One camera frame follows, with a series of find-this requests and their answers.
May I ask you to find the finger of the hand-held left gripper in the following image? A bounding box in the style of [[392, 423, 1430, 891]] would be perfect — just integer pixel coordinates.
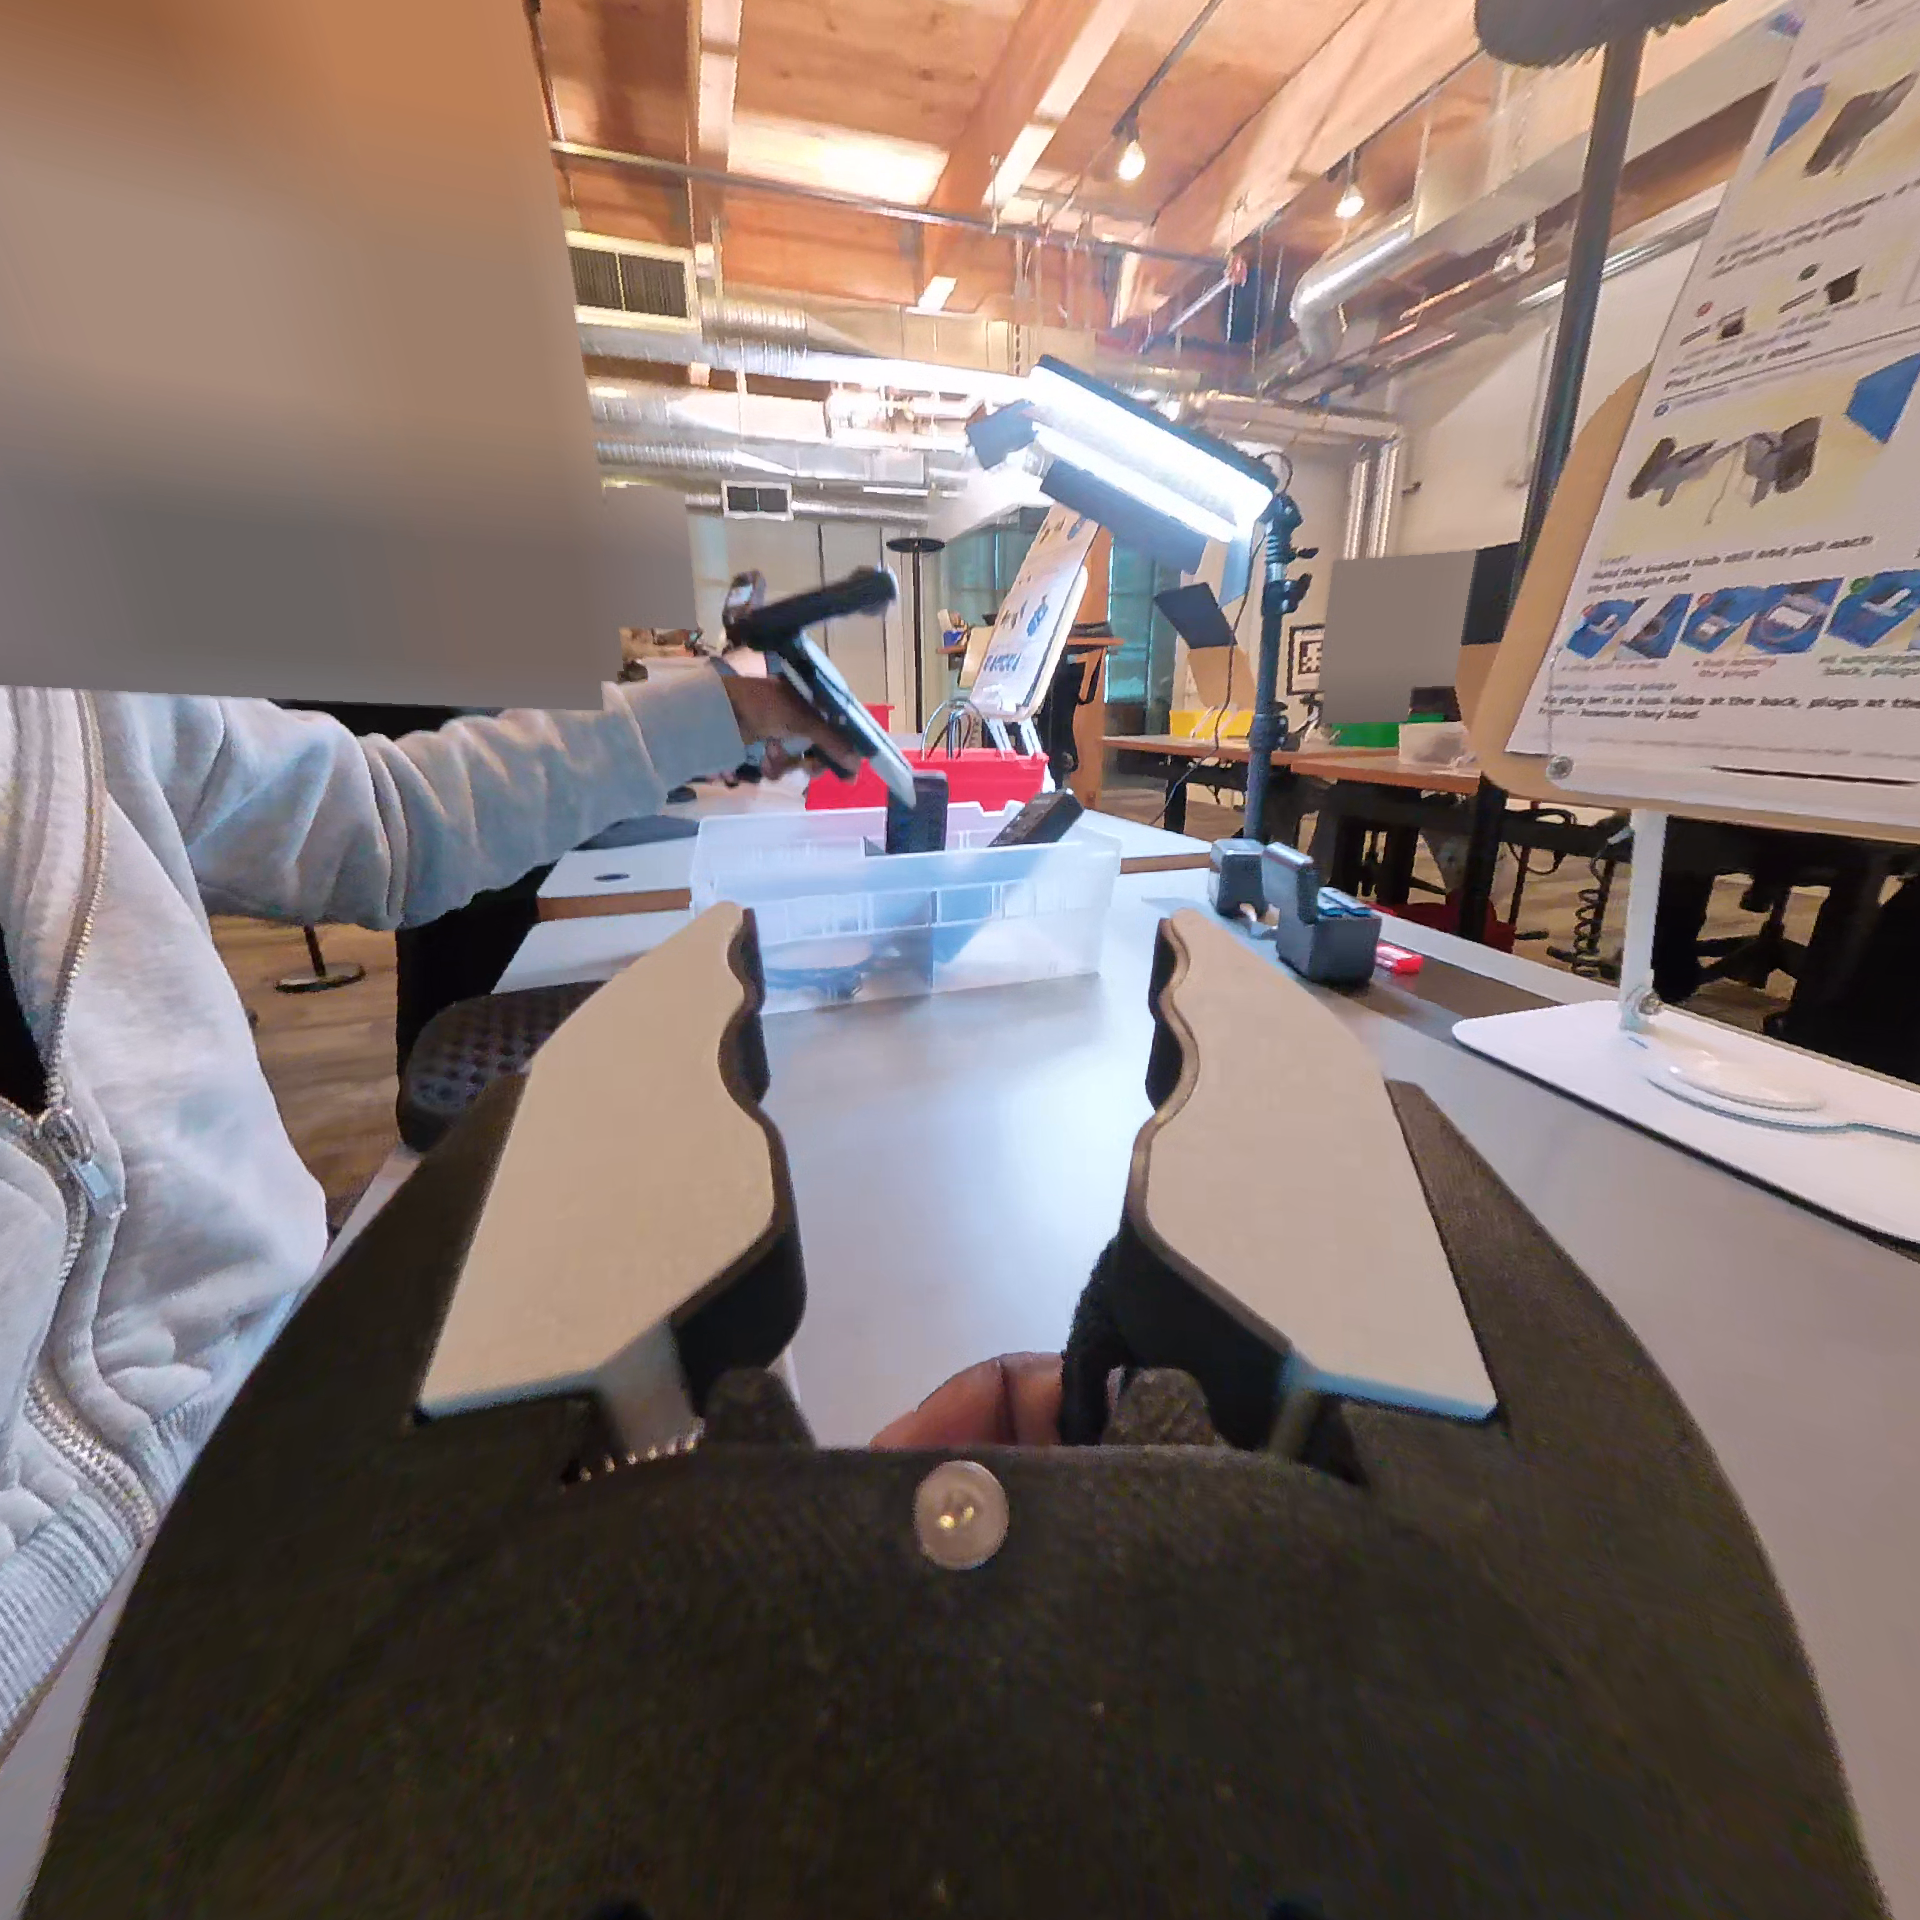
[[776, 633, 921, 814]]

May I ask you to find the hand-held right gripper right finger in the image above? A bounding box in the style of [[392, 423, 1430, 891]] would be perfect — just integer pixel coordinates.
[[1116, 901, 1506, 1463]]

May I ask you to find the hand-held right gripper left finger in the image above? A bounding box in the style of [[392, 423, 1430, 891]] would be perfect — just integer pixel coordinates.
[[414, 893, 807, 1472]]

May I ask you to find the clear plastic bin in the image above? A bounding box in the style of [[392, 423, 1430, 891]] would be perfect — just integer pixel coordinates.
[[690, 808, 1129, 1015]]

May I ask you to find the person's left forearm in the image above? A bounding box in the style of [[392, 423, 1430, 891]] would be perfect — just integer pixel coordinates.
[[173, 656, 755, 938]]

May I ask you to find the person's left hand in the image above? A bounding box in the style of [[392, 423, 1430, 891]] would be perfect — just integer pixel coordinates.
[[714, 656, 830, 781]]

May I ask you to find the person's right hand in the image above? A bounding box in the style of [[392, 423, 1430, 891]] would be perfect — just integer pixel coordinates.
[[875, 1346, 1074, 1451]]

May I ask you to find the black floor lamp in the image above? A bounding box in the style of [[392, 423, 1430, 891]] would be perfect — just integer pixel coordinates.
[[887, 529, 945, 740]]

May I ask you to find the red plastic bin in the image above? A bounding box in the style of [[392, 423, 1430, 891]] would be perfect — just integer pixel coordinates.
[[807, 752, 1048, 814]]

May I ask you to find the black chair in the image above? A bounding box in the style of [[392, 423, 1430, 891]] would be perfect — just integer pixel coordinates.
[[397, 983, 607, 1155]]

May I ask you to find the small instruction board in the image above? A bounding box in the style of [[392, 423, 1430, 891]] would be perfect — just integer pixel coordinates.
[[968, 509, 1106, 730]]

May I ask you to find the grey charger case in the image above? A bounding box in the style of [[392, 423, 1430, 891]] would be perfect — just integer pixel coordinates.
[[1261, 839, 1385, 983]]

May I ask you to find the led light panel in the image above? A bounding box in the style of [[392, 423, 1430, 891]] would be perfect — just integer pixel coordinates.
[[968, 363, 1279, 582]]

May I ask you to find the black light stand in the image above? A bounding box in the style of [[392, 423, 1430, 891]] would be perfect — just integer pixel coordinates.
[[1237, 499, 1310, 850]]

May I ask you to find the wooden work table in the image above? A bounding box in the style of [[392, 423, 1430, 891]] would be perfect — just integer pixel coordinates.
[[1106, 730, 1486, 797]]

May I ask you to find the white board stand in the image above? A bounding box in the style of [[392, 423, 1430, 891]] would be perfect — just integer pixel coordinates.
[[1612, 808, 1836, 1119]]

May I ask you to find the person in grey hoodie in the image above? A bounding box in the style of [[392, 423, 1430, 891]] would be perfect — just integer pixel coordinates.
[[0, 691, 334, 1761]]

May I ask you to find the brown backing board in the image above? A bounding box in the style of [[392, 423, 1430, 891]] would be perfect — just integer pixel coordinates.
[[1467, 367, 1920, 839]]

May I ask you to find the black tripod pole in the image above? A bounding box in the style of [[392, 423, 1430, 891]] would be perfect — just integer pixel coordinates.
[[1474, 0, 1699, 954]]

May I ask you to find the instruction poster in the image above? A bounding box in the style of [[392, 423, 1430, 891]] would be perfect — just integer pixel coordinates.
[[1506, 0, 1920, 781]]

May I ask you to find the silver air duct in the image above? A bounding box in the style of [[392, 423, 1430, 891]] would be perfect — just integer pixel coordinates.
[[1289, 91, 1802, 367]]

